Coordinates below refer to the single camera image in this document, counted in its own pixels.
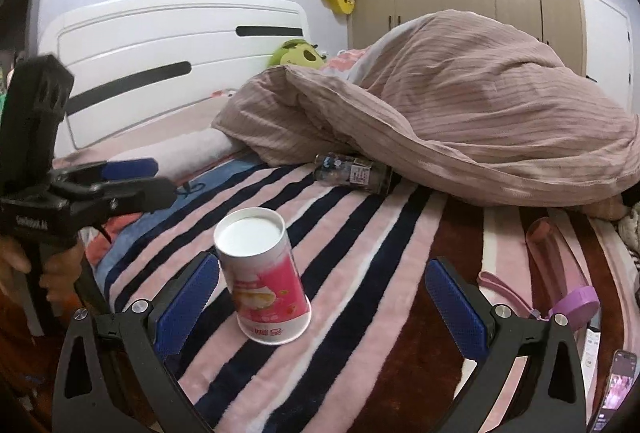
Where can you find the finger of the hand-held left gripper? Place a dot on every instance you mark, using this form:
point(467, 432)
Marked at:
point(131, 168)
point(142, 194)

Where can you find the white door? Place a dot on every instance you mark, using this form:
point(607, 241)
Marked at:
point(607, 48)

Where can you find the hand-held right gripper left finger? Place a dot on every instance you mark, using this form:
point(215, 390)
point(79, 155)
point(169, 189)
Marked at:
point(187, 300)

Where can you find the white pillow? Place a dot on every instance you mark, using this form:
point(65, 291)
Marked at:
point(192, 153)

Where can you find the pink and white paper cup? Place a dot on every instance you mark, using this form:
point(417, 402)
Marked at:
point(260, 278)

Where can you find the smartphone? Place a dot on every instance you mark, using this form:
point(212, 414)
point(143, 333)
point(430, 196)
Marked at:
point(614, 388)

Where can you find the pink striped duvet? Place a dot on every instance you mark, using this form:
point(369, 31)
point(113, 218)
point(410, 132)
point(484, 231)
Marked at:
point(450, 113)

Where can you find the person's left hand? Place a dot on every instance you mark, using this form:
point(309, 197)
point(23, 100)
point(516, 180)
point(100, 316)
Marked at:
point(55, 270)

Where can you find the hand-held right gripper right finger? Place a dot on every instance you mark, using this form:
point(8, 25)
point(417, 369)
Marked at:
point(457, 300)

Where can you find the clear plastic bottle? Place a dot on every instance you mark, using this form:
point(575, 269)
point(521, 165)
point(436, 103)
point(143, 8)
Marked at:
point(352, 174)

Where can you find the pink bottle with purple lid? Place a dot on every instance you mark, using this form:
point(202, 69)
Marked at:
point(565, 273)

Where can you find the green plush toy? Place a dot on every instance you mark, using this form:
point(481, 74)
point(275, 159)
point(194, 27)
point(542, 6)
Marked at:
point(296, 54)

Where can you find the white bed headboard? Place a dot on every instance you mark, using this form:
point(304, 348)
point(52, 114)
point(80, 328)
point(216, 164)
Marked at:
point(160, 58)

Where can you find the striped fleece blanket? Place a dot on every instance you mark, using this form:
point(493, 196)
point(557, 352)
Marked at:
point(320, 293)

